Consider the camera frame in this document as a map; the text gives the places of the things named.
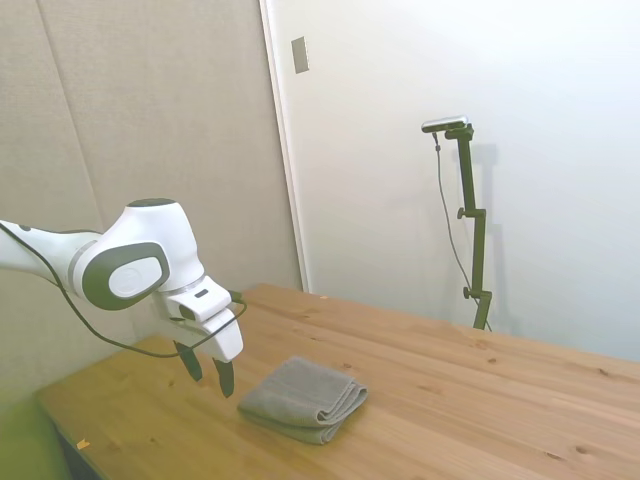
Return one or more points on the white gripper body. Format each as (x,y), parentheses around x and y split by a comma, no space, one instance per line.
(227,340)

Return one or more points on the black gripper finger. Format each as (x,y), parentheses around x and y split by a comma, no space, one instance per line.
(226,380)
(192,367)

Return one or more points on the grey towel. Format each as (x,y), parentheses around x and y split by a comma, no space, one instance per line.
(300,395)

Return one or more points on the small orange tape piece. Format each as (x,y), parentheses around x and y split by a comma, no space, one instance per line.
(83,443)

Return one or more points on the green blurred foreground object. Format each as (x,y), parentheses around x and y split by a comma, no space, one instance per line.
(25,445)

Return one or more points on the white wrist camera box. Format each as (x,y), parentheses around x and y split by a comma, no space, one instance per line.
(210,300)

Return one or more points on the white vertical wall trim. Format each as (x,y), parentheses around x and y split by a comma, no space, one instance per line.
(287,150)

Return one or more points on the dark green camera stand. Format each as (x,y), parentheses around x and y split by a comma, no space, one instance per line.
(475,235)

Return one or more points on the grey wall plate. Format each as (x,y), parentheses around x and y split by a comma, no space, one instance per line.
(300,55)

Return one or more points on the grey camera on stand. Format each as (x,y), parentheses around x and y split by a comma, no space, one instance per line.
(445,123)

